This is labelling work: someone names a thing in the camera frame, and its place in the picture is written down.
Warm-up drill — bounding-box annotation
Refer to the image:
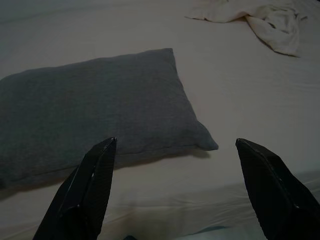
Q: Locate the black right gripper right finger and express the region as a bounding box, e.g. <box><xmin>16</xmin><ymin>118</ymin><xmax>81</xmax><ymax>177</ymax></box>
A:
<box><xmin>235</xmin><ymin>137</ymin><xmax>320</xmax><ymax>240</ymax></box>

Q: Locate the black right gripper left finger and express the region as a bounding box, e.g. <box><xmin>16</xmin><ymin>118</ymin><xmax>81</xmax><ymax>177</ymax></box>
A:
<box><xmin>32</xmin><ymin>136</ymin><xmax>118</xmax><ymax>240</ymax></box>

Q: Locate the grey pillow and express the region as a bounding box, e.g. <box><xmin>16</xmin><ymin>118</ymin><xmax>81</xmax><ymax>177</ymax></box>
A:
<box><xmin>0</xmin><ymin>47</ymin><xmax>219</xmax><ymax>191</ymax></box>

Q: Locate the beige bed sheet mattress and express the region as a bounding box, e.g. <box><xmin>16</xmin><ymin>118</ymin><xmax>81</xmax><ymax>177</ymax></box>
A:
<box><xmin>0</xmin><ymin>0</ymin><xmax>320</xmax><ymax>240</ymax></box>

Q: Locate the crumpled cream towel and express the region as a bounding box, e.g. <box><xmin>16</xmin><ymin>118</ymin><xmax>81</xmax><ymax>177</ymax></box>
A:
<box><xmin>184</xmin><ymin>0</ymin><xmax>308</xmax><ymax>58</ymax></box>

